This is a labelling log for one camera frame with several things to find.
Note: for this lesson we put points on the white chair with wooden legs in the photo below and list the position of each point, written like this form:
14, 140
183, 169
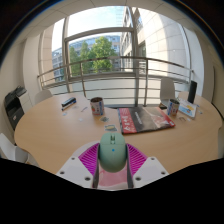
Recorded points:
11, 150

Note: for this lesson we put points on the red and grey magazine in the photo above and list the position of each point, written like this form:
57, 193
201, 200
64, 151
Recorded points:
146, 120

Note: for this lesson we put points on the small teal card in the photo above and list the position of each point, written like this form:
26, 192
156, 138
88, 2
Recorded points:
110, 128

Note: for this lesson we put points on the printed mug with red fruit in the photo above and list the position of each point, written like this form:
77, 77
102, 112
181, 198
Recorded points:
173, 108

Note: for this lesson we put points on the metal balcony railing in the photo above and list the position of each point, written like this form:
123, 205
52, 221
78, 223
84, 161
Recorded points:
145, 83

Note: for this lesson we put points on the tall black cylinder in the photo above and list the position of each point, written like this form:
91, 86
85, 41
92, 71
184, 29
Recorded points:
192, 91

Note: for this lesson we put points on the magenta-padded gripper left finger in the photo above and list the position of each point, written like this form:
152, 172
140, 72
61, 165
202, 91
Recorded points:
71, 170

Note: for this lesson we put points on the black office printer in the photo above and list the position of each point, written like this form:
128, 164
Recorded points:
14, 108

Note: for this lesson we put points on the dark blue stapler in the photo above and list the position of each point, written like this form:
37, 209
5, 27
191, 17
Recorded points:
68, 102

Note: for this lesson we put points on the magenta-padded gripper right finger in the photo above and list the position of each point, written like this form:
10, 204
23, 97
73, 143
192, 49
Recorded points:
151, 170

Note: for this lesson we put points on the mint green computer mouse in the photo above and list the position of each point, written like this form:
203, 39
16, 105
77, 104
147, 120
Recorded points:
112, 153

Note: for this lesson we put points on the white and yellow booklet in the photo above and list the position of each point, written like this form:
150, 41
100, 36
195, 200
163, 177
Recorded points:
187, 108

